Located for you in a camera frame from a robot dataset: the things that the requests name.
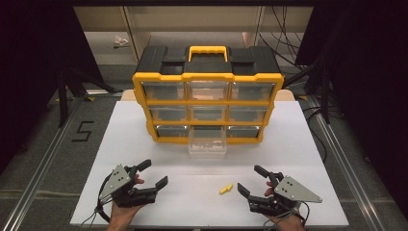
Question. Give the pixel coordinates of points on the person's left hand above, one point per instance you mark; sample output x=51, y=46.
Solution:
x=121, y=216

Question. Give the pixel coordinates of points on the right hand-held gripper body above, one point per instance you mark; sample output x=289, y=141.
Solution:
x=293, y=192

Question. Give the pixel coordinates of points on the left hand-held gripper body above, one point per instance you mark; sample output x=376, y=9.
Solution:
x=118, y=183

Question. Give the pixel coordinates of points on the black and yellow drawer cabinet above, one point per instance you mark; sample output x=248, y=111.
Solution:
x=208, y=76

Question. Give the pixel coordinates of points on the clear drawer holding pale parts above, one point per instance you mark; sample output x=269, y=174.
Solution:
x=207, y=150

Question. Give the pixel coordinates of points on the black metal stand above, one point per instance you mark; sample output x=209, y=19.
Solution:
x=63, y=96
x=325, y=96

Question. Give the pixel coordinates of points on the aluminium floor rail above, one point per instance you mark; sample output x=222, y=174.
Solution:
x=348, y=166
x=41, y=166

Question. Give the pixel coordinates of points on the white crumpled cloth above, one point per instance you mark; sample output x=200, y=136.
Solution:
x=120, y=41

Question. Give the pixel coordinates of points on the set of clear plastic drawers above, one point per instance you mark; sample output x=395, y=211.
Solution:
x=166, y=113

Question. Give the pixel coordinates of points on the person's right hand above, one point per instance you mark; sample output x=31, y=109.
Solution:
x=290, y=224

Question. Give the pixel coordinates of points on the yellow plastic wall plug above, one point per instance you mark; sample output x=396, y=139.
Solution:
x=225, y=189

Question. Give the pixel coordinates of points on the beige shelf unit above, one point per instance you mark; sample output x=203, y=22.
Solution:
x=198, y=22

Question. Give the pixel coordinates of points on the black curtain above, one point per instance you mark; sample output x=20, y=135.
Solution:
x=29, y=64
x=369, y=80

